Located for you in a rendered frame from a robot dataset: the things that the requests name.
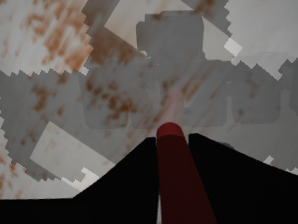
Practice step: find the dark red peg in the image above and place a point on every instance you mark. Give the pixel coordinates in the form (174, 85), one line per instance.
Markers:
(182, 197)

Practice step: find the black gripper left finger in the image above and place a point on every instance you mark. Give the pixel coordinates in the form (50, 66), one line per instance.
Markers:
(126, 194)

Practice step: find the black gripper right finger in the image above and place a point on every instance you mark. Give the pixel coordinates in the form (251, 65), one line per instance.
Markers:
(243, 190)

